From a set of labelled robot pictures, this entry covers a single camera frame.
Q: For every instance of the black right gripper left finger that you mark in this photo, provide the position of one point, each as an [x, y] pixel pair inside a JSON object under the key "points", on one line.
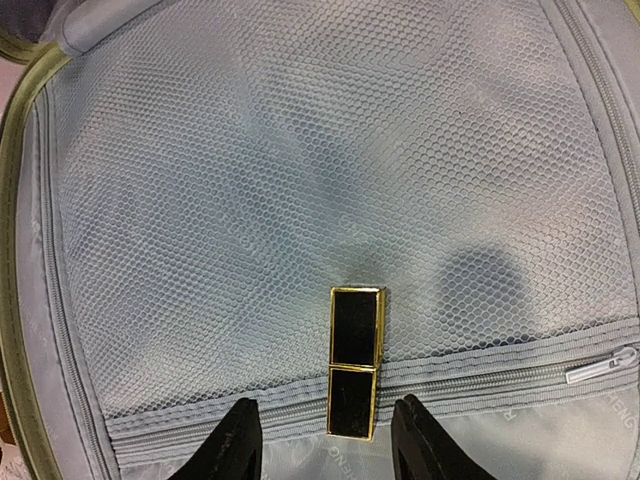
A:
{"points": [[233, 450]]}

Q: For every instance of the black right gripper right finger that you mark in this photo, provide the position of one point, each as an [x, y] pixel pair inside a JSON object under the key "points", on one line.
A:
{"points": [[422, 449]]}

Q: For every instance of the green hard-shell suitcase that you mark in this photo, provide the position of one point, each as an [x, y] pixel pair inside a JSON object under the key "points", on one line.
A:
{"points": [[184, 182]]}

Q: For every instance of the black gold lipstick tube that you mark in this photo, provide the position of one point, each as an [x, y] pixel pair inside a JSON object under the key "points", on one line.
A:
{"points": [[357, 330]]}

